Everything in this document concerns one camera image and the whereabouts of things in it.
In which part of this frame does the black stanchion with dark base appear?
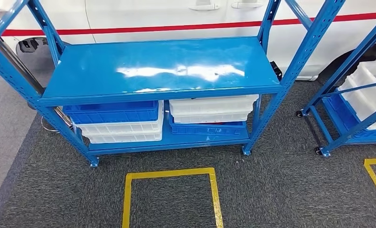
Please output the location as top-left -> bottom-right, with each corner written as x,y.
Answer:
0,23 -> 47,111

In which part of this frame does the white car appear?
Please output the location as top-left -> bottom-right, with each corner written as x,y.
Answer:
0,0 -> 376,81

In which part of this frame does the blue metal shelf rack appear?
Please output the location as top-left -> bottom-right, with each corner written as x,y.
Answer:
296,12 -> 376,158
0,0 -> 346,168

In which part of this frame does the white plastic bin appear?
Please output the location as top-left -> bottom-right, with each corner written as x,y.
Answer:
82,132 -> 163,144
169,94 -> 259,116
75,100 -> 165,136
338,60 -> 376,130
172,112 -> 250,124

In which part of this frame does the red barrier belt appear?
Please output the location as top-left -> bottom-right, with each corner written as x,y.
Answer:
0,12 -> 376,37

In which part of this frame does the stanchion with chrome base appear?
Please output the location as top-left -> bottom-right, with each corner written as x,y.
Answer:
40,106 -> 74,134

